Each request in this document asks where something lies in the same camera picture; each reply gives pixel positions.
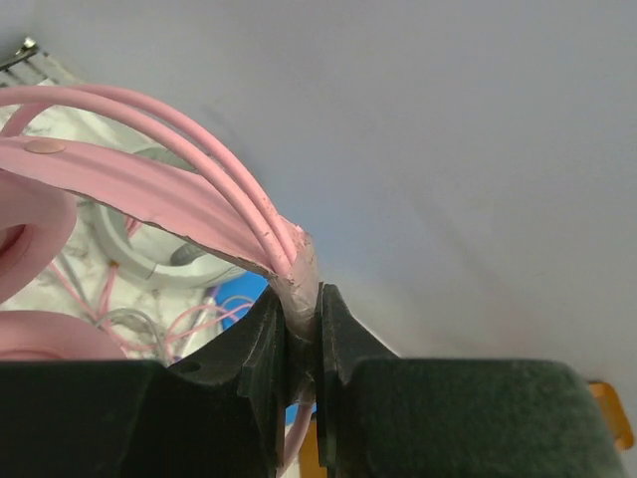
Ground pink headphone cable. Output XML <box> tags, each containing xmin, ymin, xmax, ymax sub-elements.
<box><xmin>47</xmin><ymin>218</ymin><xmax>318</xmax><ymax>477</ymax></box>

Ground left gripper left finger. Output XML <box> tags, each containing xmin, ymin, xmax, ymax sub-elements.
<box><xmin>1</xmin><ymin>290</ymin><xmax>285</xmax><ymax>477</ymax></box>

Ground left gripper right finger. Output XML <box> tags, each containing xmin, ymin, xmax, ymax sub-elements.
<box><xmin>316</xmin><ymin>284</ymin><xmax>626</xmax><ymax>477</ymax></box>

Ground wooden three-tier rack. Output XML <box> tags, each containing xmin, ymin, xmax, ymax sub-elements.
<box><xmin>297</xmin><ymin>380</ymin><xmax>635</xmax><ymax>478</ymax></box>

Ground pink grey headphones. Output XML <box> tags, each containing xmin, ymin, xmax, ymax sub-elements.
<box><xmin>1</xmin><ymin>85</ymin><xmax>319</xmax><ymax>347</ymax></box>

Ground grey headphone cable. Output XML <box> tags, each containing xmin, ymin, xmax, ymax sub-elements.
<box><xmin>97</xmin><ymin>308</ymin><xmax>173</xmax><ymax>359</ymax></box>

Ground grey white headphones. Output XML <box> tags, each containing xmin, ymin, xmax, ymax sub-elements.
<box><xmin>79</xmin><ymin>146</ymin><xmax>248</xmax><ymax>290</ymax></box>

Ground blue notebook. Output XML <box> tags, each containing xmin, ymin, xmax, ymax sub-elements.
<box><xmin>213</xmin><ymin>272</ymin><xmax>268</xmax><ymax>331</ymax></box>

